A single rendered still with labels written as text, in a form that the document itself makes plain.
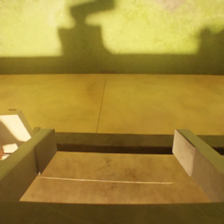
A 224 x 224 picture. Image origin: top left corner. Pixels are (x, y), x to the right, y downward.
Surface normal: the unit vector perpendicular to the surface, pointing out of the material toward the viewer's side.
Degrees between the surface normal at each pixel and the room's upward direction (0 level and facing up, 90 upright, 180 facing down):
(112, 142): 90
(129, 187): 80
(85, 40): 0
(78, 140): 90
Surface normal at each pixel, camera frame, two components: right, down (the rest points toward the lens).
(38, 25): -0.05, 0.63
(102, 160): -0.04, -0.66
